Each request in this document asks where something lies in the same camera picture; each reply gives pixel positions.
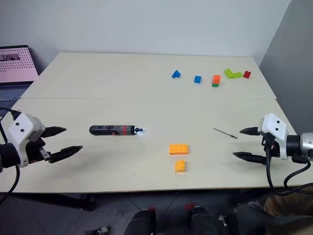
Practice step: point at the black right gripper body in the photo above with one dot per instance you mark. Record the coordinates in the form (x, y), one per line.
(271, 144)

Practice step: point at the lime green toy brick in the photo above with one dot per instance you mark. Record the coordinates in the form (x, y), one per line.
(237, 75)
(228, 73)

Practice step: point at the thin metal screwdriver bit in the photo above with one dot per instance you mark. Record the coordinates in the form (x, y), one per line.
(225, 133)

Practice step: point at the dark green toy brick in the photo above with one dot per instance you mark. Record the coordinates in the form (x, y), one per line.
(215, 85)

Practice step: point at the black table base frame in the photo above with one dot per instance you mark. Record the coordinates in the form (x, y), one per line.
(61, 200)

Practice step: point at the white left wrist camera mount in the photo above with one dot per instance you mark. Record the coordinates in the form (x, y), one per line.
(20, 132)

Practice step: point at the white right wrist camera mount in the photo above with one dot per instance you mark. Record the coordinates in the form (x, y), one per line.
(275, 127)

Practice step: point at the laptop with pink screen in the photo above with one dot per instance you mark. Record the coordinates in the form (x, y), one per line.
(14, 68)

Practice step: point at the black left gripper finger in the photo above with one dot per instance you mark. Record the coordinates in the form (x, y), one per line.
(66, 152)
(55, 131)

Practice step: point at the blue toy brick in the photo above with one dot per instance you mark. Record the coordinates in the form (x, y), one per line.
(197, 79)
(176, 74)

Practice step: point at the large orange toy brick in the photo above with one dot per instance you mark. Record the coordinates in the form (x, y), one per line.
(179, 149)

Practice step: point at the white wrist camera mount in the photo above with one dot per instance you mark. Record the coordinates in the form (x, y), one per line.
(20, 132)
(275, 127)

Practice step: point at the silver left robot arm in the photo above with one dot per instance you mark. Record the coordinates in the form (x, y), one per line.
(8, 156)

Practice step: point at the dark rounded shape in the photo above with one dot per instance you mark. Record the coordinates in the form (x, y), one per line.
(203, 221)
(143, 222)

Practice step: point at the grey red electric screwdriver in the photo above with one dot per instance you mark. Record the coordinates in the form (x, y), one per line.
(112, 130)

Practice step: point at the small caster wheel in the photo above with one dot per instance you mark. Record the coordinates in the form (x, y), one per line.
(101, 230)

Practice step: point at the brown mottled object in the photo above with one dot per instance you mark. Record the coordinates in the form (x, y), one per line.
(288, 208)

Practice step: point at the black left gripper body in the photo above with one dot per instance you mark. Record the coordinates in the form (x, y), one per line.
(36, 151)

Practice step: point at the small orange toy brick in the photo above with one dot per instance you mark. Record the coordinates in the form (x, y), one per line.
(180, 167)

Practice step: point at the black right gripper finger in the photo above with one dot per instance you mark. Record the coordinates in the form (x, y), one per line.
(249, 156)
(250, 130)

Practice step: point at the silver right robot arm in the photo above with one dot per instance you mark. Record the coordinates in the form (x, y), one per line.
(300, 145)

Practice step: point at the red toy brick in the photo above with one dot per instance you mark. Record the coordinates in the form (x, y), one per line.
(247, 74)

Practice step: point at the bright orange toy brick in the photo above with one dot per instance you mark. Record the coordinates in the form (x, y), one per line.
(216, 79)

